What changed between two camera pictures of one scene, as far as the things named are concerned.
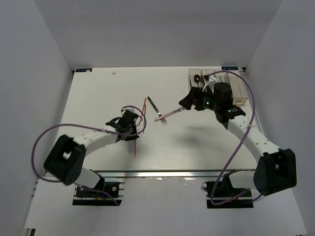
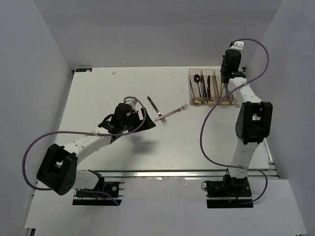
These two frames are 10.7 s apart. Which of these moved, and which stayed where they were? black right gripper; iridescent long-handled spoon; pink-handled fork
Moved: black right gripper
Stayed: pink-handled fork; iridescent long-handled spoon
